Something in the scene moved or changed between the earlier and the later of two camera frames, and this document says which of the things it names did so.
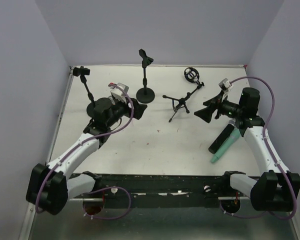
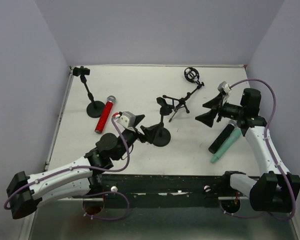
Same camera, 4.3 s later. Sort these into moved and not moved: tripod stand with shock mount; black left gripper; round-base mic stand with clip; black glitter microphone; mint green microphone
Moved: black left gripper; round-base mic stand with clip
Not moved: mint green microphone; black glitter microphone; tripod stand with shock mount
